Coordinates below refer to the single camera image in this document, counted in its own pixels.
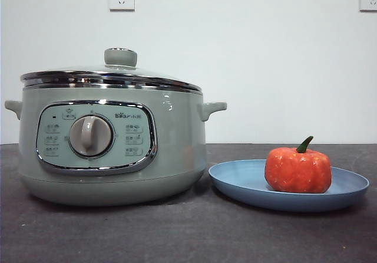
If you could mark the glass lid with green knob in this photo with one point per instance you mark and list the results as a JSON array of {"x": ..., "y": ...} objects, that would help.
[{"x": 120, "y": 58}]

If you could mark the orange pumpkin with green stem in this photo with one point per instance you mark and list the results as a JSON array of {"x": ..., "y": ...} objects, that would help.
[{"x": 297, "y": 171}]

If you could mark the pale green electric steamer pot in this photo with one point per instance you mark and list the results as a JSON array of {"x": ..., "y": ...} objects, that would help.
[{"x": 176, "y": 133}]

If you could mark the blue round plate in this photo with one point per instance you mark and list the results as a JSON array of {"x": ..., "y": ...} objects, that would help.
[{"x": 235, "y": 180}]

